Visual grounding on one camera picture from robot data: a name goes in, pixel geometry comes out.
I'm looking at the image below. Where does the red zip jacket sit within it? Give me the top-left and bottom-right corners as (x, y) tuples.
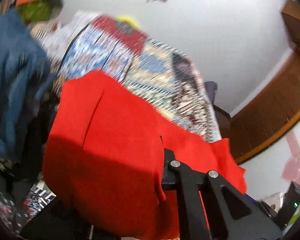
(42, 70), (247, 239)

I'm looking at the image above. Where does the grey blue bag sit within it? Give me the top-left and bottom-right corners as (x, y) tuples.
(204, 81), (218, 104)

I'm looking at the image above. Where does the white heart wardrobe door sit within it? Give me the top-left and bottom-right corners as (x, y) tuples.
(241, 120), (300, 199)

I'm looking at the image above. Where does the brown wooden door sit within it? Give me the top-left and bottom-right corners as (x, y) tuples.
(214, 0), (300, 164)

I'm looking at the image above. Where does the folded blue denim garment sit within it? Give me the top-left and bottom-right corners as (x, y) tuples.
(0, 10), (56, 161)

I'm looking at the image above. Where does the patchwork patterned bedspread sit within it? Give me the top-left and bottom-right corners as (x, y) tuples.
(31, 11), (222, 142)

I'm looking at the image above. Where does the yellow bed rail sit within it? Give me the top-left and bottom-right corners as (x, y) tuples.
(116, 15), (140, 29)

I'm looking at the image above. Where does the green patterned cloth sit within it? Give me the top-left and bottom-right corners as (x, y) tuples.
(16, 0), (52, 24)

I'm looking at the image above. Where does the black patterned folded garment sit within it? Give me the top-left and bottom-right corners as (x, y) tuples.
(0, 97), (63, 233)

